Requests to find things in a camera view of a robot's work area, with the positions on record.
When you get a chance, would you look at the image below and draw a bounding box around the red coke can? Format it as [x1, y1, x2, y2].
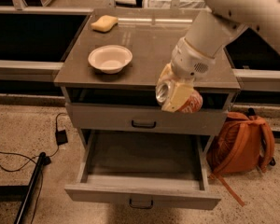
[156, 80, 203, 113]

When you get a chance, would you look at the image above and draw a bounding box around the closed grey top drawer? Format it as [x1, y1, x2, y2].
[65, 103, 227, 135]

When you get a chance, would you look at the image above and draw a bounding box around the black power adapter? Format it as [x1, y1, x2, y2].
[55, 130, 68, 146]

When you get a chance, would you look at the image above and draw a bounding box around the yellow sponge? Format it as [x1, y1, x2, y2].
[91, 15, 119, 33]

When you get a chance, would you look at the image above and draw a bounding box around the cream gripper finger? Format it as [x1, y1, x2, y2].
[161, 81, 195, 112]
[158, 63, 174, 83]

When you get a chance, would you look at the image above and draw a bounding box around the black metal stand leg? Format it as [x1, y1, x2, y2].
[0, 152, 49, 224]

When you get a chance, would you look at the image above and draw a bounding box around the grey drawer cabinet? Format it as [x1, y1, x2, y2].
[54, 8, 240, 141]

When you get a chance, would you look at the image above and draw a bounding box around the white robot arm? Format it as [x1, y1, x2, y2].
[156, 0, 280, 113]

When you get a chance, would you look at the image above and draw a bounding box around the open grey drawer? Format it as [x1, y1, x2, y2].
[65, 131, 220, 210]

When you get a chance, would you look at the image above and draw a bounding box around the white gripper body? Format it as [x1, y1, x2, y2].
[171, 37, 215, 79]

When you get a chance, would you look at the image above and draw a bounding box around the orange backpack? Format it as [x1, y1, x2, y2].
[206, 108, 275, 206]

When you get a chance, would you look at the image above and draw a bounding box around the black cable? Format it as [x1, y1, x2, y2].
[0, 112, 68, 173]

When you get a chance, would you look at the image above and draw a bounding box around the white bowl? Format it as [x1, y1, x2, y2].
[88, 45, 133, 74]

